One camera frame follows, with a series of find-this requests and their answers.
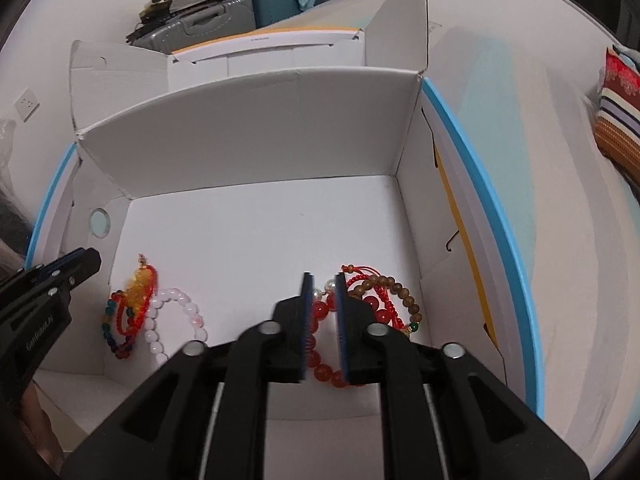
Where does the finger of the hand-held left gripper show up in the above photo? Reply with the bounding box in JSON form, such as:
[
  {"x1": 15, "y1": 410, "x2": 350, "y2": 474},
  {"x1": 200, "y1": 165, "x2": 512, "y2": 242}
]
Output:
[
  {"x1": 50, "y1": 249, "x2": 103, "y2": 293},
  {"x1": 27, "y1": 248, "x2": 92, "y2": 281}
]

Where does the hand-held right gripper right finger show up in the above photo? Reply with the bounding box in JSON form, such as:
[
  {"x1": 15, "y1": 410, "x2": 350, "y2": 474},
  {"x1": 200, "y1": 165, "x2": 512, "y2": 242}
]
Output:
[{"x1": 334, "y1": 272, "x2": 591, "y2": 480}]

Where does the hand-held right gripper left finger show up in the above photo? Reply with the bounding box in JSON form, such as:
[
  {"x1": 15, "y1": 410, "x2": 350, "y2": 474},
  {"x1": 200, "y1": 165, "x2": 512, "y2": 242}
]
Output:
[{"x1": 62, "y1": 272, "x2": 316, "y2": 480}]

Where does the red bead bracelet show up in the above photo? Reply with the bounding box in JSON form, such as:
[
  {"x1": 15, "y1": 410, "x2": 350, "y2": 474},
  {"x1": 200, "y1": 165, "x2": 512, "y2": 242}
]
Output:
[{"x1": 304, "y1": 294, "x2": 417, "y2": 389}]

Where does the yellow amber bracelet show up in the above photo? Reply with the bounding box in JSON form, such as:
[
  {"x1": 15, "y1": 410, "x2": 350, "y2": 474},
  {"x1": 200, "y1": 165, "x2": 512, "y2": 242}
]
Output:
[{"x1": 125, "y1": 254, "x2": 159, "y2": 322}]

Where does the red cord bracelet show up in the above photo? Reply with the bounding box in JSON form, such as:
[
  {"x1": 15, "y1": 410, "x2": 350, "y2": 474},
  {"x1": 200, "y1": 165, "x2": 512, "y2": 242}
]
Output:
[{"x1": 341, "y1": 263, "x2": 402, "y2": 332}]

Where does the multicolour bead bracelet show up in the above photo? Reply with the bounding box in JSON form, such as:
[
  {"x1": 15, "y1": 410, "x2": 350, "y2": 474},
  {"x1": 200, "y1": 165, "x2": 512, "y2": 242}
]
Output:
[{"x1": 104, "y1": 287, "x2": 151, "y2": 361}]

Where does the brown wooden bead bracelet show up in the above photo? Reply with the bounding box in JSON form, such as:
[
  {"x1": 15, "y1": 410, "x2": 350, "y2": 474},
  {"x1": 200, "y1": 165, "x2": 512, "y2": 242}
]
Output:
[{"x1": 367, "y1": 274, "x2": 424, "y2": 337}]

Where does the pink bead bracelet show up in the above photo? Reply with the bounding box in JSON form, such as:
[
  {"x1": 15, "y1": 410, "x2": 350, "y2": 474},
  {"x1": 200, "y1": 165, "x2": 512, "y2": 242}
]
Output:
[{"x1": 145, "y1": 287, "x2": 208, "y2": 367}]

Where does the blue yellow white cardboard box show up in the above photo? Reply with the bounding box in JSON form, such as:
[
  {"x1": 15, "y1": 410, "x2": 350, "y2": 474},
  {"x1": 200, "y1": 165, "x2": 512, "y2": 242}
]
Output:
[{"x1": 25, "y1": 0, "x2": 546, "y2": 480}]

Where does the person's left hand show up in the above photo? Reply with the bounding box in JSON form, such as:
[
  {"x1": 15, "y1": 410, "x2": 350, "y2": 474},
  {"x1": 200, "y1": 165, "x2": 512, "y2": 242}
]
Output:
[{"x1": 19, "y1": 385, "x2": 65, "y2": 478}]

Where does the clear plastic bag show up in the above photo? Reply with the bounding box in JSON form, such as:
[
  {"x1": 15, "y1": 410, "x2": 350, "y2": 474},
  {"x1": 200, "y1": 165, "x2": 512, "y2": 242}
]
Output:
[{"x1": 0, "y1": 117, "x2": 17, "y2": 197}]

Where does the grey suitcase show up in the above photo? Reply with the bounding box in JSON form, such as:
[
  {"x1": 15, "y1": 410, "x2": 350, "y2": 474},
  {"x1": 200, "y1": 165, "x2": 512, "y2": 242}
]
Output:
[{"x1": 131, "y1": 0, "x2": 257, "y2": 56}]

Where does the folded striped blanket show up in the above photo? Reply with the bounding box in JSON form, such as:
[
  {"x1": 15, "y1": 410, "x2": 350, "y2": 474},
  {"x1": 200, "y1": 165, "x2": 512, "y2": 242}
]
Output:
[{"x1": 594, "y1": 47, "x2": 640, "y2": 184}]

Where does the white wall socket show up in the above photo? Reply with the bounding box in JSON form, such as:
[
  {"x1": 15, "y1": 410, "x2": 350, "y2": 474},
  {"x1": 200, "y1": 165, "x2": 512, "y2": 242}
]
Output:
[{"x1": 14, "y1": 87, "x2": 40, "y2": 123}]

